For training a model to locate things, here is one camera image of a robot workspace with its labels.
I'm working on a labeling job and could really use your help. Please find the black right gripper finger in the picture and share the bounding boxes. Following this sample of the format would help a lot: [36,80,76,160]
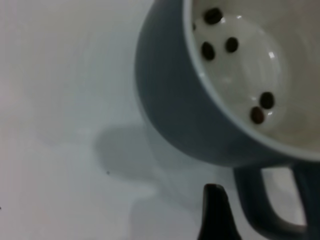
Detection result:
[196,183,242,240]

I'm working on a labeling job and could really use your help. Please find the grey blue ceramic mug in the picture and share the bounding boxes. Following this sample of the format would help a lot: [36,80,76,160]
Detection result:
[134,0,320,237]

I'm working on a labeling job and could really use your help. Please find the dark coffee bean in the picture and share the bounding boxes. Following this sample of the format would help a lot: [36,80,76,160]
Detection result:
[201,41,217,62]
[224,36,239,54]
[203,7,224,26]
[249,106,266,125]
[259,91,275,110]

